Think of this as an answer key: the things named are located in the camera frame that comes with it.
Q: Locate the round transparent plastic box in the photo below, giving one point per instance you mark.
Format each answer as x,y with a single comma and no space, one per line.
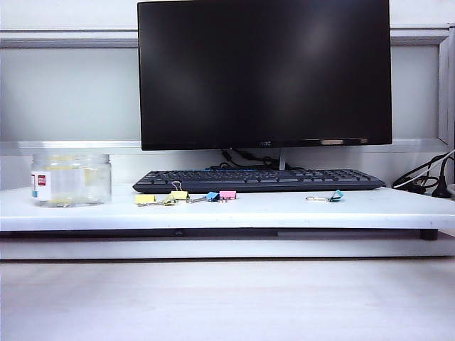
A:
71,184

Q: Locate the pink binder clip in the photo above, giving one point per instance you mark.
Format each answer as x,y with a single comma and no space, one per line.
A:
227,194

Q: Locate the blue binder clip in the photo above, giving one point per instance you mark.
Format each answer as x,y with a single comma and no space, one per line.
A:
212,195

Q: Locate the black computer keyboard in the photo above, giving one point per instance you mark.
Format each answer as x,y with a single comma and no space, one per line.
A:
256,179

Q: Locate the white raised desk board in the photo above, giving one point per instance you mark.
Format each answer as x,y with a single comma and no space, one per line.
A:
249,213

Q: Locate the silver monitor stand leg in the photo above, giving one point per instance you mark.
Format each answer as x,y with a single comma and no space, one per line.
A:
282,160

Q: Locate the black computer monitor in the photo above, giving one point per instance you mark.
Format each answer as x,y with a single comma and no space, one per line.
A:
263,71

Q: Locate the teal binder clip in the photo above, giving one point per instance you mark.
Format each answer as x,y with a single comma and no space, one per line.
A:
336,195

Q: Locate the black power plug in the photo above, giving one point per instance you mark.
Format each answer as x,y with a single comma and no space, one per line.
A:
442,190

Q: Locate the grey partition frame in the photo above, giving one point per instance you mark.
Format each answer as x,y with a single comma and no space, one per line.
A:
419,37

